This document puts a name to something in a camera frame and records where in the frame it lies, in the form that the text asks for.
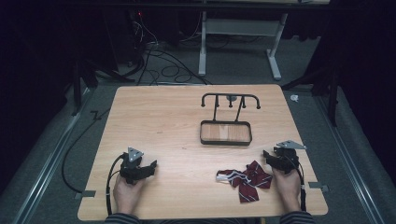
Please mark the person's right hand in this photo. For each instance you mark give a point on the person's right hand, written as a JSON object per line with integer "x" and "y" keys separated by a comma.
{"x": 288, "y": 188}

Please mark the grey tape strip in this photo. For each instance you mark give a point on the grey tape strip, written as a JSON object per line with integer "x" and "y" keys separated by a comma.
{"x": 318, "y": 186}
{"x": 84, "y": 194}

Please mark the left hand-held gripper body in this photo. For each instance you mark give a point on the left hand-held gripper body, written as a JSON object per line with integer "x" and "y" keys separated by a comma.
{"x": 132, "y": 166}

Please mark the maroon striped bow tie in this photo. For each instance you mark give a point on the maroon striped bow tie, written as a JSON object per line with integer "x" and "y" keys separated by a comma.
{"x": 249, "y": 182}

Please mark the white metal desk frame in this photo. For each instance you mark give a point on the white metal desk frame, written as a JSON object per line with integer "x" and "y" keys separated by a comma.
{"x": 238, "y": 27}

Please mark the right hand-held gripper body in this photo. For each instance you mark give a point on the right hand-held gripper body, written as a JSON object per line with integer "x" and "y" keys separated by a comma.
{"x": 288, "y": 157}

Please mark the black metal stand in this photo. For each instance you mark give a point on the black metal stand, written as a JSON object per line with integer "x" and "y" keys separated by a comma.
{"x": 333, "y": 93}
{"x": 77, "y": 84}

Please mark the grey metal floor rail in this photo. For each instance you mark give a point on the grey metal floor rail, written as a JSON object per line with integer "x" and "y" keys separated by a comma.
{"x": 46, "y": 168}
{"x": 348, "y": 161}

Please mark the person's left hand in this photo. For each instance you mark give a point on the person's left hand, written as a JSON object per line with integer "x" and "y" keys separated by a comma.
{"x": 126, "y": 194}

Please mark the crumpled white paper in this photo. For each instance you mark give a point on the crumpled white paper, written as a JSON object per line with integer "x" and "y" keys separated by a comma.
{"x": 294, "y": 98}

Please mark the black metal rack with tray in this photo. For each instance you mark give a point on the black metal rack with tray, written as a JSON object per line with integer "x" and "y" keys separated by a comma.
{"x": 225, "y": 133}

